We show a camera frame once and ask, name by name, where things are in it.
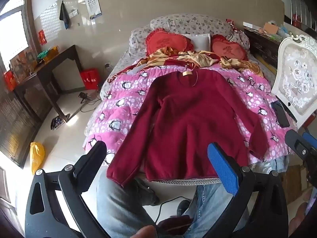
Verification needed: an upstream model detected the person's leg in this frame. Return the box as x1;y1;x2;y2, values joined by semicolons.
183;183;248;238
95;171;164;238

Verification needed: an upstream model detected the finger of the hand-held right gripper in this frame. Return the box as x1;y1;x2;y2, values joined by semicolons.
284;129;317;163
303;132;317;152

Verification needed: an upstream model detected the yellow bag on desk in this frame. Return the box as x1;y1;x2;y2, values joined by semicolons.
43;46;60;62

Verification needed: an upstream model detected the wall calendar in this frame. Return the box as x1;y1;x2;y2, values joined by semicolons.
83;0;102;20

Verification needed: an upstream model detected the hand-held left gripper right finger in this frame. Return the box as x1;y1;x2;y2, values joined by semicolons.
207;142;289;238

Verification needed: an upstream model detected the yellow and red garment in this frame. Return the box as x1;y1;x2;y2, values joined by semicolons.
113;47;264;80

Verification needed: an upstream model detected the blue patterned slipper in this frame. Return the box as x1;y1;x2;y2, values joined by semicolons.
51;116;62;130

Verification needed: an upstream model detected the large red bag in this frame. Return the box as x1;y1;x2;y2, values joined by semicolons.
79;68;102;90

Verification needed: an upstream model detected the white pillow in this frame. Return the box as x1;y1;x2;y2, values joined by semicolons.
182;33;211;52

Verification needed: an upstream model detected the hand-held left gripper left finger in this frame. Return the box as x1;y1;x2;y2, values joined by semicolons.
25;141;109;238

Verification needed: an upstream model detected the dark hanging cloth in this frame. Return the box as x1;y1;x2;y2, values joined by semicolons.
59;0;71;29

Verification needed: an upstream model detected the dark carved cabinet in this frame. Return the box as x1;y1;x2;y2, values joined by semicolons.
244;27;281;72

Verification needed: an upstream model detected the small black tripod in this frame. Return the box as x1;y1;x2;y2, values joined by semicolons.
78;92;90;105

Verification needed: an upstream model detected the cardboard box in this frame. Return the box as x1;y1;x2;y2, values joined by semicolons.
263;22;279;34

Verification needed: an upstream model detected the black phone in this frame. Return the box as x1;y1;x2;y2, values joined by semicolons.
271;101;298;128

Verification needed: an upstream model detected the dark woven cabinet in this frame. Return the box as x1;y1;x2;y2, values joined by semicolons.
0;79;42;166

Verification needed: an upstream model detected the metal clothes rack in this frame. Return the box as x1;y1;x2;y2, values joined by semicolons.
285;0;317;30

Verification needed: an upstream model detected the person's left leg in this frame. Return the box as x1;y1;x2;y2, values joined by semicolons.
95;171;164;238

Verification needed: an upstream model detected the black shoe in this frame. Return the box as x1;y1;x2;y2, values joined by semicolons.
134;178;160;206
177;200;191;216

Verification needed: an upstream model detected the person's left hand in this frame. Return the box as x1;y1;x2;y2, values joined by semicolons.
132;225;159;238

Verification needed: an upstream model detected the dark wooden desk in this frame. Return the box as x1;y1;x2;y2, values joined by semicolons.
15;45;83;123

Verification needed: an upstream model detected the dark red sweater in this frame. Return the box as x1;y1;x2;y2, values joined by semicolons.
106;70;269;188

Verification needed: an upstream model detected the yellow plastic bag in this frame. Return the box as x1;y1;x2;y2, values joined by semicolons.
30;142;46;175

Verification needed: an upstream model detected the red patterned cloth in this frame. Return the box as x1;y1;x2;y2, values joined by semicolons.
226;18;239;34

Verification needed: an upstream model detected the grey floral bedding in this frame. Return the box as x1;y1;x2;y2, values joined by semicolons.
100;13;249;100

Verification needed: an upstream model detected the black cable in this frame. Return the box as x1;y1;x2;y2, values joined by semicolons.
157;198;194;220

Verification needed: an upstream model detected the white ornate chair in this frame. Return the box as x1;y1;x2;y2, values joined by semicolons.
271;34;317;129

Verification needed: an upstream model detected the window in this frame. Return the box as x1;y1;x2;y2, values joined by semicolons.
0;10;29;65

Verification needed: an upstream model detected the pink penguin print blanket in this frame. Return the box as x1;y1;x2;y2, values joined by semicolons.
83;63;298;179

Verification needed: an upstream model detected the small red bag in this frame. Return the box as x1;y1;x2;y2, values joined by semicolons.
4;71;15;91

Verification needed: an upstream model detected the printed picture box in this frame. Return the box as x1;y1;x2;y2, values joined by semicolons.
10;51;37;80

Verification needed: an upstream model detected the person's right leg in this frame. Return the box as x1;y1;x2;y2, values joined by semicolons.
183;183;248;238

